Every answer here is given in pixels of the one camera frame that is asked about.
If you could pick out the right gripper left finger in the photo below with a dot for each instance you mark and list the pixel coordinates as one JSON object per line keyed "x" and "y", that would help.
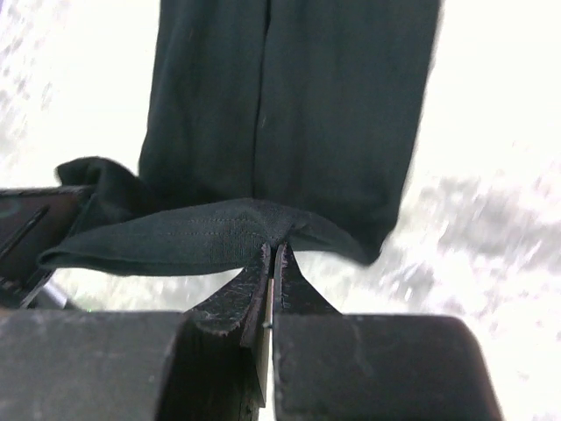
{"x": 228, "y": 347}

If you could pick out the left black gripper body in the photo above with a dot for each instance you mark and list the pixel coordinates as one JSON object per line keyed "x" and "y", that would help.
{"x": 32, "y": 221}

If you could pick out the black t shirt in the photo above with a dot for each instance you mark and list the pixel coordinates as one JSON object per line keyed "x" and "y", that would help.
{"x": 269, "y": 122}

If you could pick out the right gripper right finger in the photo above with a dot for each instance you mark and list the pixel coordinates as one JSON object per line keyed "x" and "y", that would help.
{"x": 292, "y": 292}

